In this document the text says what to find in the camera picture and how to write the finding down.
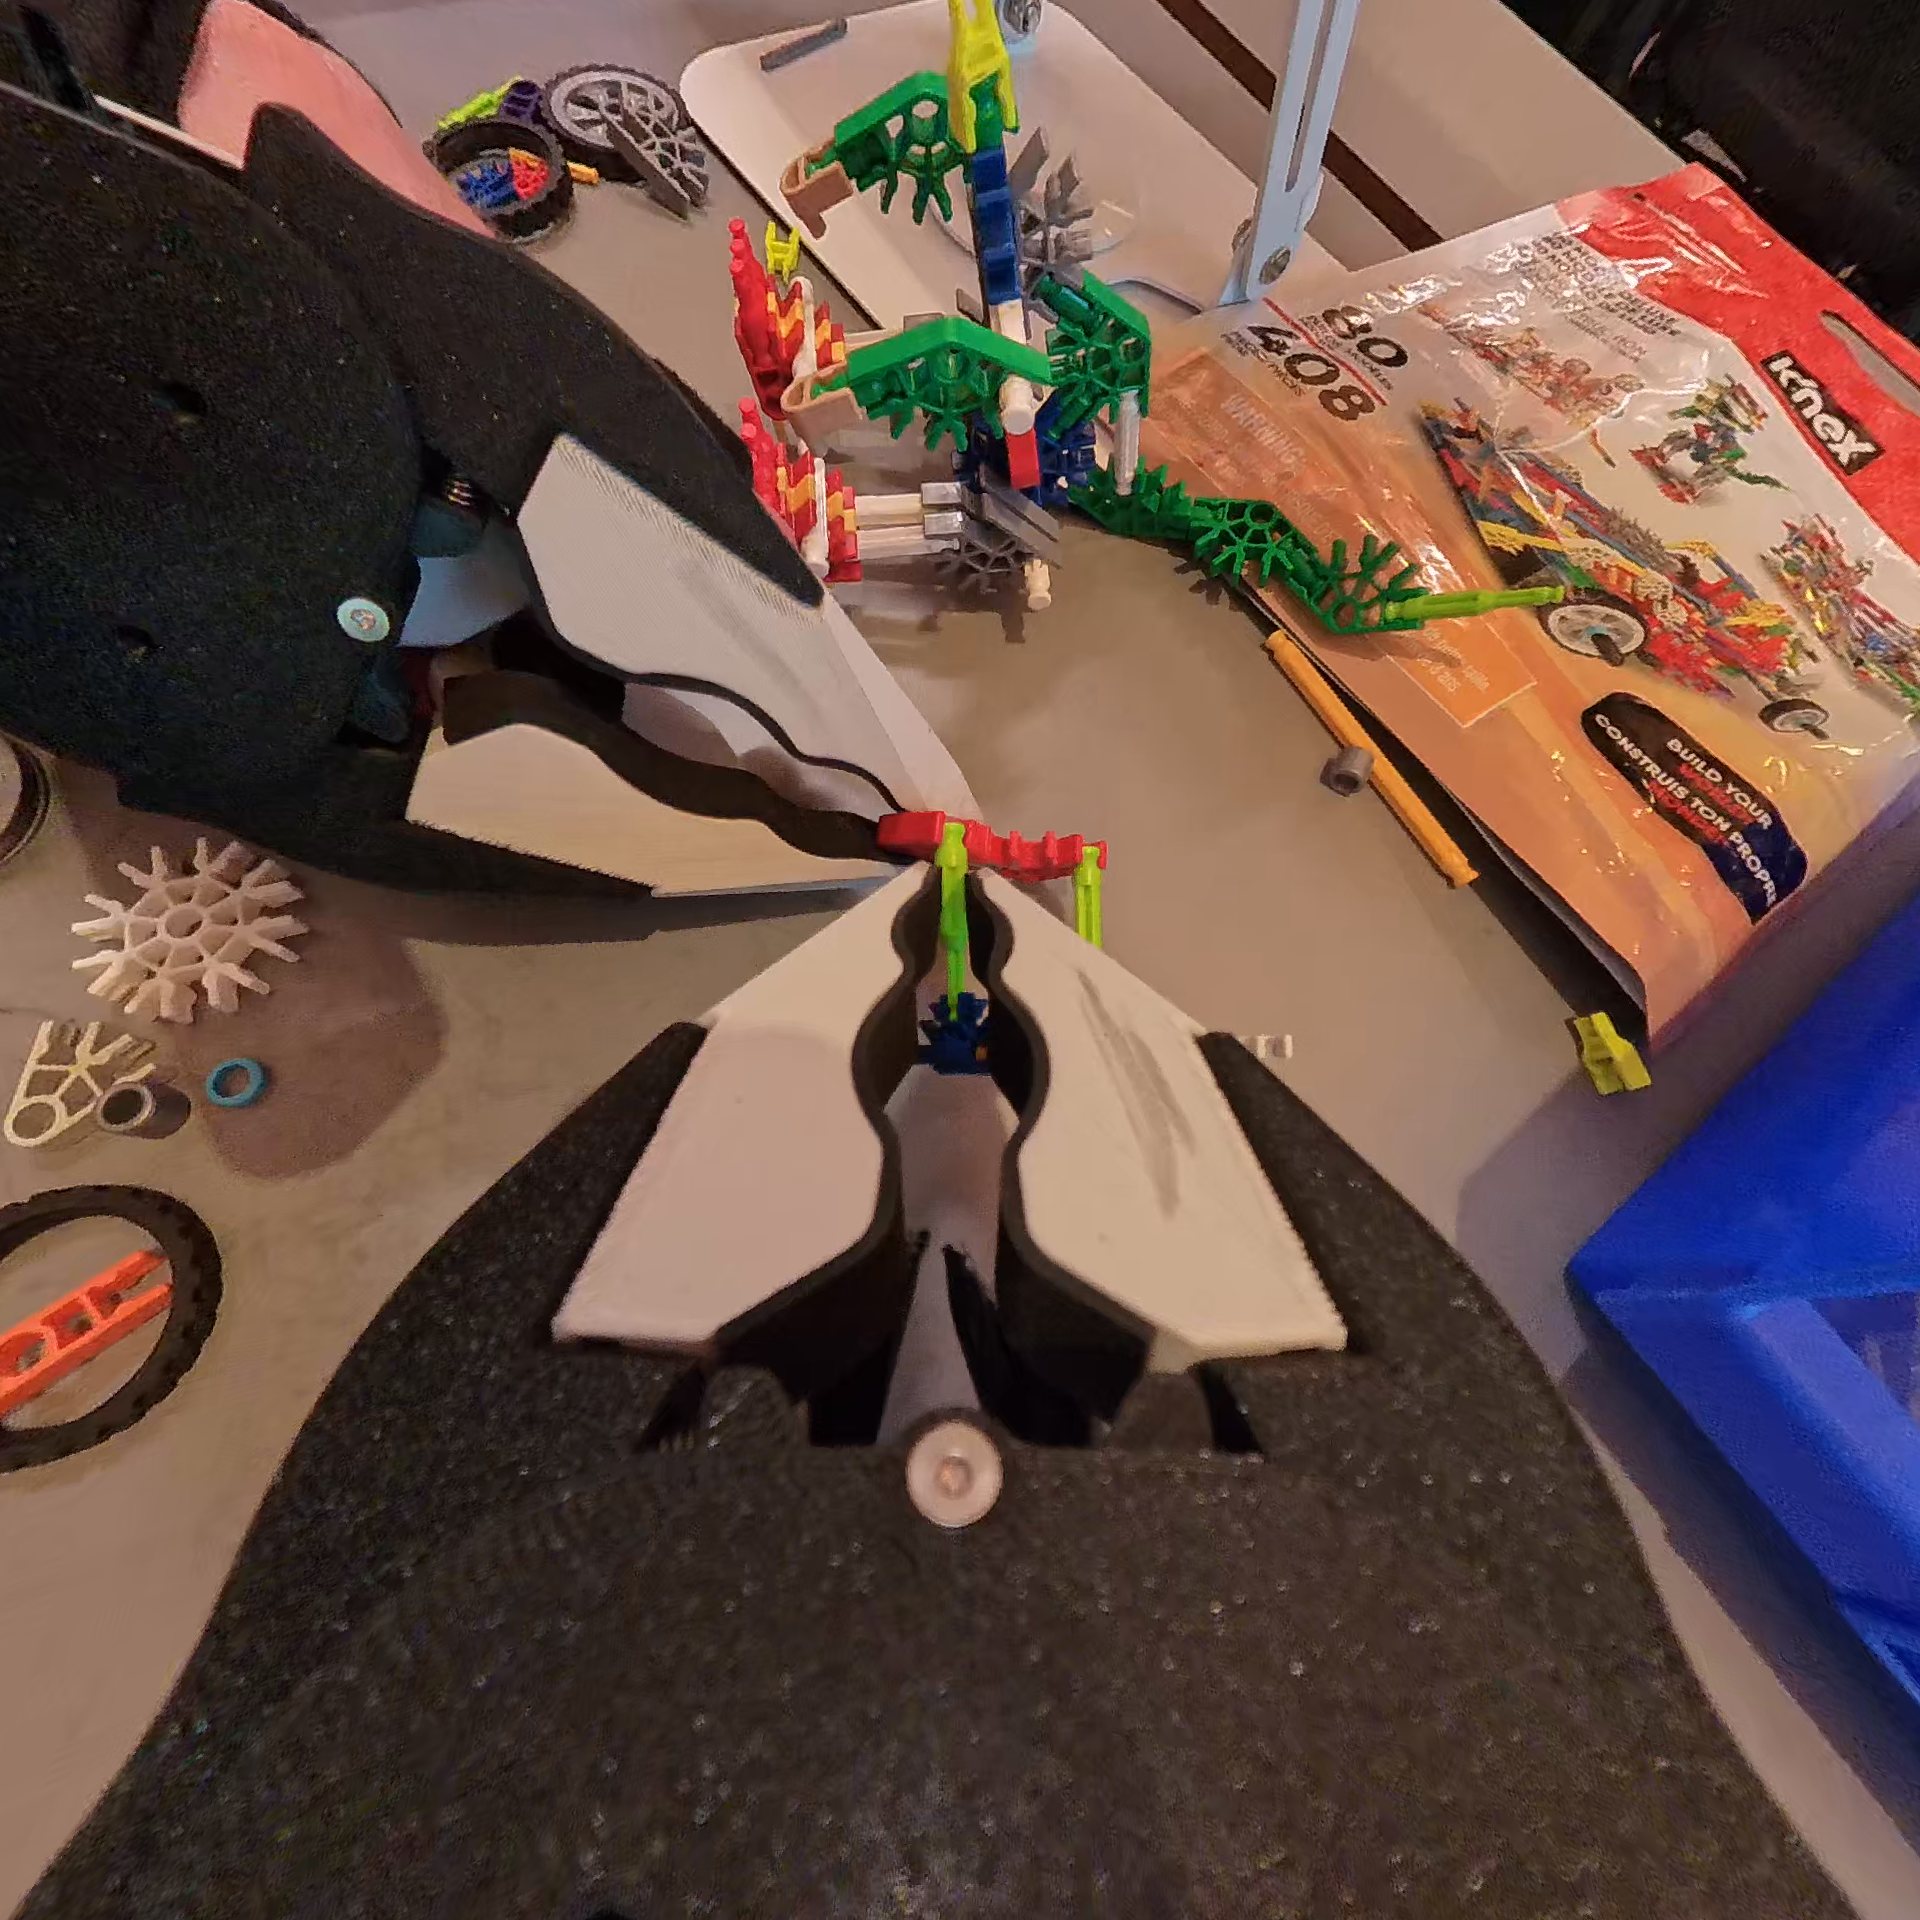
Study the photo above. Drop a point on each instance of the large multicolour toy model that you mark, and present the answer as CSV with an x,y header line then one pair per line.
x,y
931,360

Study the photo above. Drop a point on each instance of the printed toy set bag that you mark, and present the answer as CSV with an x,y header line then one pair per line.
x,y
1651,451

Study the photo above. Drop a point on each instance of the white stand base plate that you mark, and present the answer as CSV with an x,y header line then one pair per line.
x,y
750,91

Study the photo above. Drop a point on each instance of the small grey spacer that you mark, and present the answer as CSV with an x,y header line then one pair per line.
x,y
1346,770

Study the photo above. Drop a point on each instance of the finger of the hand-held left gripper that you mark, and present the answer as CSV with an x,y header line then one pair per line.
x,y
704,584
601,819

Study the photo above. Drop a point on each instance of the person's left forearm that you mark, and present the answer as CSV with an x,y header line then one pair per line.
x,y
331,74

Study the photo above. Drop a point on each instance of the black rubber tyre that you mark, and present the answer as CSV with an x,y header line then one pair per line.
x,y
198,1274

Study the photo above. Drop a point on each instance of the dark furniture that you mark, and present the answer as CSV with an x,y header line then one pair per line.
x,y
1771,105

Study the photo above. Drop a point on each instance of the long orange rod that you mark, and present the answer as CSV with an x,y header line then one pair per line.
x,y
1424,833

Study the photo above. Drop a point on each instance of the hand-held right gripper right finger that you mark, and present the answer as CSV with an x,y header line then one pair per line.
x,y
1155,1170

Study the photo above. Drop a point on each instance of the small black tyre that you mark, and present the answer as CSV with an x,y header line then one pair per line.
x,y
450,194

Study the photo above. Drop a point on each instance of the blue storage bin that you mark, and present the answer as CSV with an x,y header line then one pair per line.
x,y
1771,1274

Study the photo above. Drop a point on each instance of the small toy rod frame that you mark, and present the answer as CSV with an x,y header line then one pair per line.
x,y
951,931

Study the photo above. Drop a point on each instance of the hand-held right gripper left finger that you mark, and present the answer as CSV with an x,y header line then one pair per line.
x,y
735,1170

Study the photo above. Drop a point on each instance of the white snowflake connector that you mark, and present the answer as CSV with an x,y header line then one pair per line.
x,y
224,931

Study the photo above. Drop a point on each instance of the short grey rod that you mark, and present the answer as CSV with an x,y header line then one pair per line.
x,y
802,45

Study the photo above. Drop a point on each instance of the orange ladder connector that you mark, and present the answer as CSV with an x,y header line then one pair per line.
x,y
22,1373

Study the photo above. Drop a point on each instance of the lime yellow clip connector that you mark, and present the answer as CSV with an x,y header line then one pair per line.
x,y
1609,1052

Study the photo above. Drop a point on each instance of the pale blue metal strut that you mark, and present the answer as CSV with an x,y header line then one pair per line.
x,y
1291,151
1021,14

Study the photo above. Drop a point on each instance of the ivory fan connector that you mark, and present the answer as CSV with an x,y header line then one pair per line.
x,y
69,1093

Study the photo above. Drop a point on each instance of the grey spoked wheel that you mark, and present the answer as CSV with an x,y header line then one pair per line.
x,y
601,105

